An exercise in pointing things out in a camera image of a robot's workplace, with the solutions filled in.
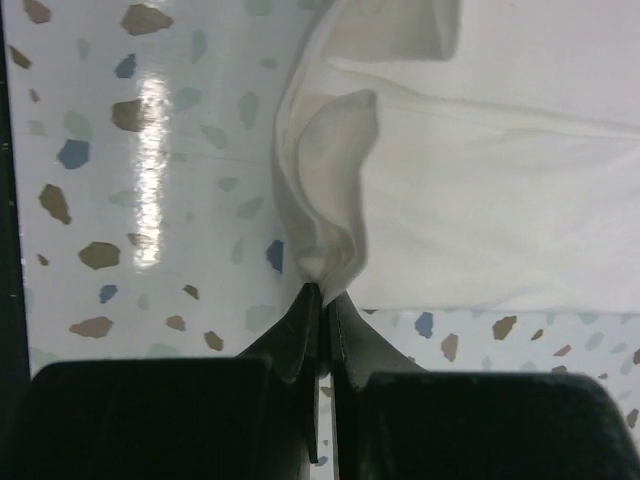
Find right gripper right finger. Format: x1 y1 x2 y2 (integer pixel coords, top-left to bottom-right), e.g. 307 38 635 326
327 295 639 479

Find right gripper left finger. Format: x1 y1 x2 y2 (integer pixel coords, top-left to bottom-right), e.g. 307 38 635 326
12 284 320 479

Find white t shirt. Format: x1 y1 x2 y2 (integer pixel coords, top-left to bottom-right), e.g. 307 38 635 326
273 1 639 314

